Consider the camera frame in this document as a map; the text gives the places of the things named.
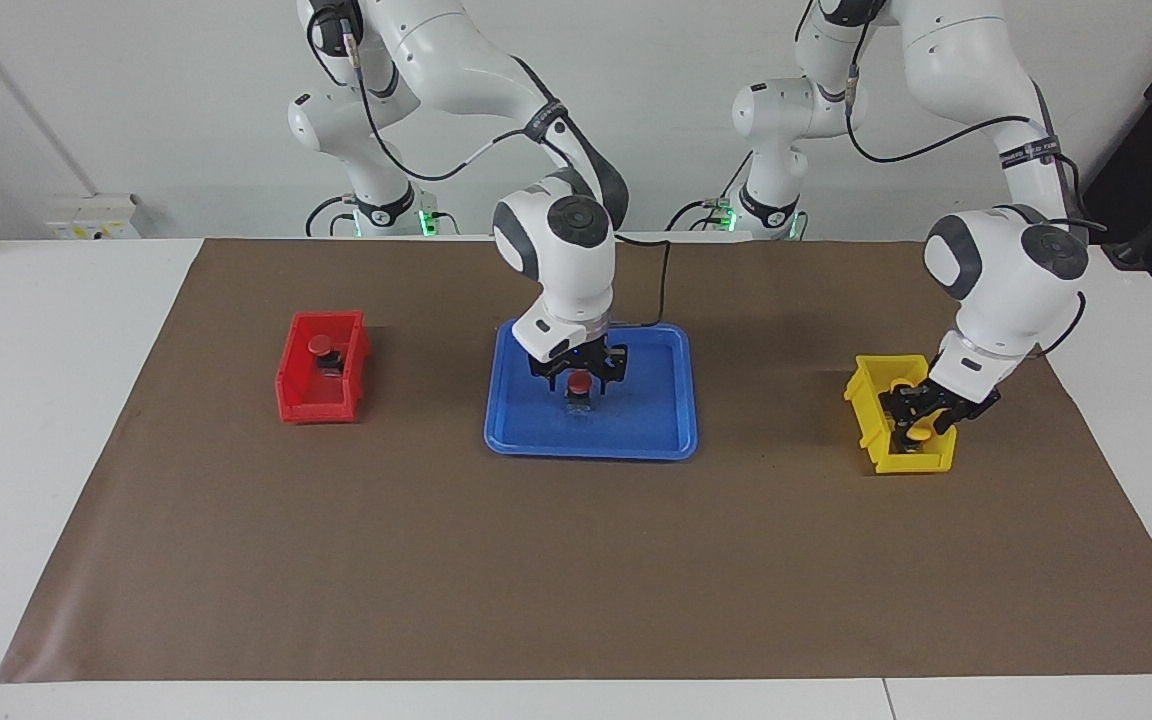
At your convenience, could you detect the blue plastic tray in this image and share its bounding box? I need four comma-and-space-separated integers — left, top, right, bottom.
483, 318, 699, 461

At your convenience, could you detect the yellow plastic bin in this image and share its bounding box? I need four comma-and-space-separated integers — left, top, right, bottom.
843, 354, 959, 475

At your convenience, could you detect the brown paper mat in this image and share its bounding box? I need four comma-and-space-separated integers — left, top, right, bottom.
0, 237, 1152, 684

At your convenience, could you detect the red plastic bin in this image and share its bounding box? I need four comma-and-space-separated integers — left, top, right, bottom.
276, 310, 372, 425

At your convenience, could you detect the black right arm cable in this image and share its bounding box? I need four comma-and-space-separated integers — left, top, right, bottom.
306, 10, 672, 329

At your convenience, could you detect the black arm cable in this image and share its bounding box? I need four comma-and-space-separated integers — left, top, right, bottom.
841, 60, 1107, 361
306, 10, 672, 329

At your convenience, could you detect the black left base cable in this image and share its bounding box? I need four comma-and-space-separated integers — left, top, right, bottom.
666, 155, 752, 233

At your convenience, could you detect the black base cable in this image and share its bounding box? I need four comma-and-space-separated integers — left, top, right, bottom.
304, 193, 359, 238
666, 155, 752, 233

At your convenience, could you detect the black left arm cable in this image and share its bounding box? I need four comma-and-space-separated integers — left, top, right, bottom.
841, 60, 1107, 361

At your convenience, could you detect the black right base cable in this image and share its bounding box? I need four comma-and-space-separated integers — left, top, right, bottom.
304, 193, 359, 238

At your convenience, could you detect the white wall socket strip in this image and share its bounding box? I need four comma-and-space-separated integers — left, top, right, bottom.
44, 193, 140, 240

